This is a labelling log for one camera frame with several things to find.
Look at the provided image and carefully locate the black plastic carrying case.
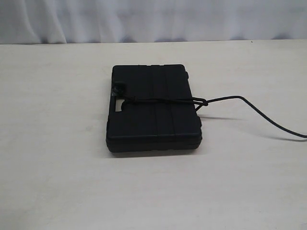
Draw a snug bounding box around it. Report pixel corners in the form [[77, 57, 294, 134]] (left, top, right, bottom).
[[106, 64, 202, 153]]

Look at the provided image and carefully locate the black braided rope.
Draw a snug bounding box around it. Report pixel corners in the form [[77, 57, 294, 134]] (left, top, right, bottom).
[[111, 82, 307, 139]]

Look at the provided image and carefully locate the white backdrop curtain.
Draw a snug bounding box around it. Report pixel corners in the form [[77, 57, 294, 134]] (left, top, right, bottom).
[[0, 0, 307, 44]]

